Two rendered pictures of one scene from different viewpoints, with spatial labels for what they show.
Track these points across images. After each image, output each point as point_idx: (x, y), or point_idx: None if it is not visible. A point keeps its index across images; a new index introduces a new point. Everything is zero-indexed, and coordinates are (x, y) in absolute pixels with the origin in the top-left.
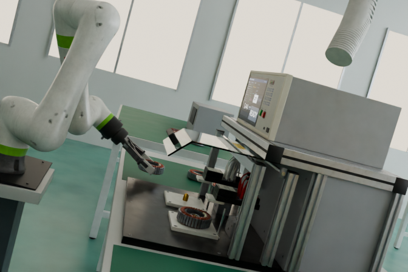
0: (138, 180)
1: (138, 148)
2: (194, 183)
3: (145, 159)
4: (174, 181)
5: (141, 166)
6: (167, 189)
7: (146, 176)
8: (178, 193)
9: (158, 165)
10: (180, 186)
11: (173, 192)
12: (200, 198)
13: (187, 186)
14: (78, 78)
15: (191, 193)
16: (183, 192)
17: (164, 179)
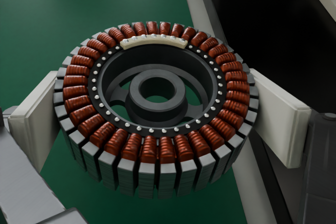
0: (296, 186)
1: (41, 176)
2: None
3: (93, 126)
4: (25, 43)
5: (230, 161)
6: (294, 57)
7: (56, 165)
8: (293, 26)
9: (183, 43)
10: (104, 29)
11: (299, 39)
12: None
13: (67, 9)
14: None
15: None
16: (252, 13)
17: (28, 80)
